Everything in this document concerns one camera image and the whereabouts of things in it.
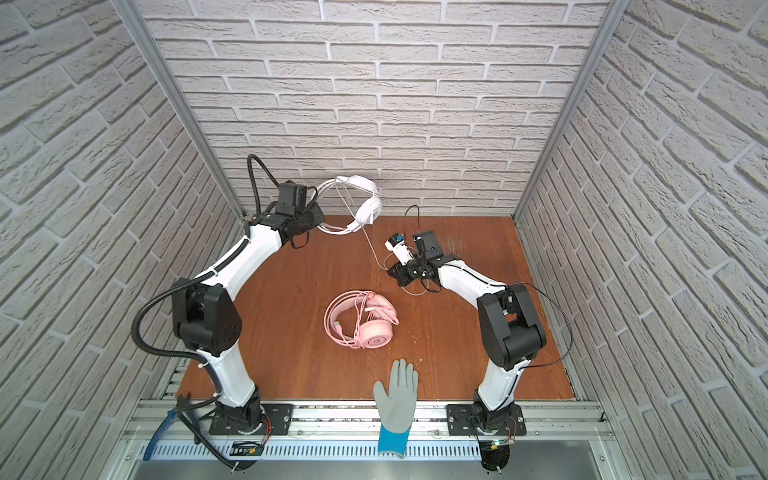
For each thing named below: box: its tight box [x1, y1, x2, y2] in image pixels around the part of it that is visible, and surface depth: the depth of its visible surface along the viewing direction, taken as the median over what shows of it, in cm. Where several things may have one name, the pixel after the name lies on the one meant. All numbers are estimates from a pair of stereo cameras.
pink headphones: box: [324, 290, 399, 350], surface depth 85 cm
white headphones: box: [315, 175, 383, 235], surface depth 85 cm
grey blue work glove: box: [373, 358, 419, 459], surface depth 77 cm
